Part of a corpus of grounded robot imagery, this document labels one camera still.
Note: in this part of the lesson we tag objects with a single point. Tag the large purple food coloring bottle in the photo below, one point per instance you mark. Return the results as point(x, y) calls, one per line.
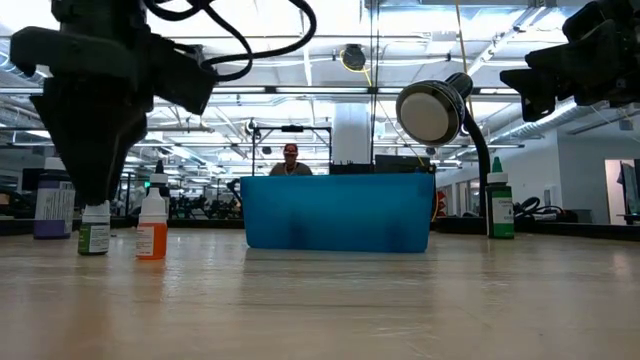
point(52, 210)

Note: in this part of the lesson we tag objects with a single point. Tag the black gooseneck desk lamp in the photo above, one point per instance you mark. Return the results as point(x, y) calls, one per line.
point(430, 114)

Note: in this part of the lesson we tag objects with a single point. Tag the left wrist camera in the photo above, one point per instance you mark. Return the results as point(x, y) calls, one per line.
point(185, 75)

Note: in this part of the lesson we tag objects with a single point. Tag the large green food coloring bottle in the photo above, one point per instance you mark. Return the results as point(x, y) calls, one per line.
point(500, 210)

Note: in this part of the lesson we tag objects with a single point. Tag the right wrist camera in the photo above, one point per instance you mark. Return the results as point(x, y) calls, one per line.
point(590, 15)

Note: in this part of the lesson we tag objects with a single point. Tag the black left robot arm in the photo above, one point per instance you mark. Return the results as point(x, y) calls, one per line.
point(95, 12)

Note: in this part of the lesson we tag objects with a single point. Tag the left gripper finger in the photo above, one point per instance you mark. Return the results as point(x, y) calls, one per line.
point(92, 145)

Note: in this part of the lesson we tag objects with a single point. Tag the small green dropper bottle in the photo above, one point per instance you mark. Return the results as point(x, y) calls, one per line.
point(94, 240)

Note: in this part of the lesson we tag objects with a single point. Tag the black background frame stand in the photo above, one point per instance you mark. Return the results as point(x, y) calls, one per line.
point(292, 129)

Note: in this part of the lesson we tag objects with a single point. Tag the black flat equipment box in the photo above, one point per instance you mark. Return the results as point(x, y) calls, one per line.
point(400, 162)

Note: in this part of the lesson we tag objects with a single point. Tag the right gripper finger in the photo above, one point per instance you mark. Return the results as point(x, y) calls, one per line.
point(540, 95)

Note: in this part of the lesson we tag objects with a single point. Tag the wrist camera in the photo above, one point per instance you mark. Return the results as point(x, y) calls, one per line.
point(185, 75)
point(590, 15)

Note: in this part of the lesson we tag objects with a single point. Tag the small orange bottle white label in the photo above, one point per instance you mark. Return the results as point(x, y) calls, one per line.
point(151, 240)

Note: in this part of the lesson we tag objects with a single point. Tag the blue plastic bin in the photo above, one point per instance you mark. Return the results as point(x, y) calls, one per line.
point(340, 215)

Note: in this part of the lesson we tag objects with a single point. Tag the person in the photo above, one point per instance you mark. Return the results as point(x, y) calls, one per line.
point(290, 149)

